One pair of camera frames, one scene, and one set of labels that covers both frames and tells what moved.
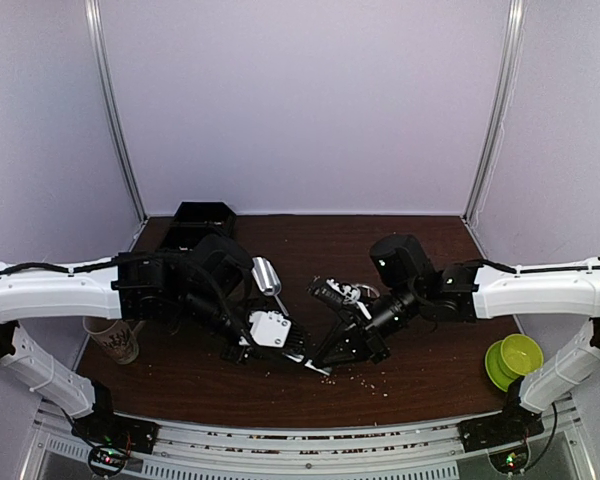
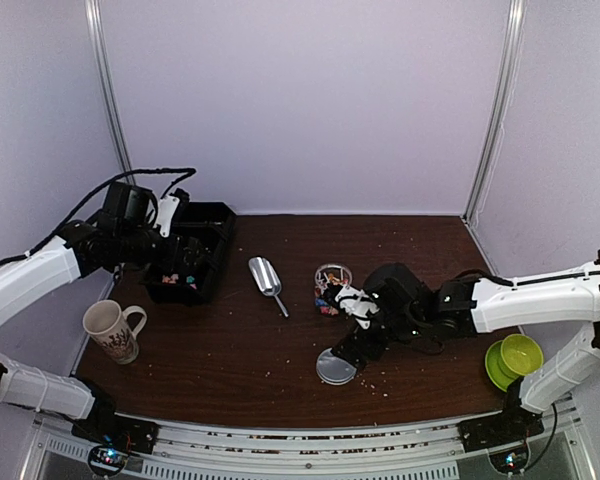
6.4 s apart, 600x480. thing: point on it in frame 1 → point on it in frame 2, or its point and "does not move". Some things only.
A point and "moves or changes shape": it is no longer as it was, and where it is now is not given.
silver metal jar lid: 326,370 → 333,370
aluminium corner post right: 508,86 does not move
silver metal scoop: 267,278 does not move
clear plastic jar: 372,293 moves or changes shape
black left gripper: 260,353 → 170,261
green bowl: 519,355 does not move
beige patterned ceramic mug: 116,336 does not move
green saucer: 493,367 does not move
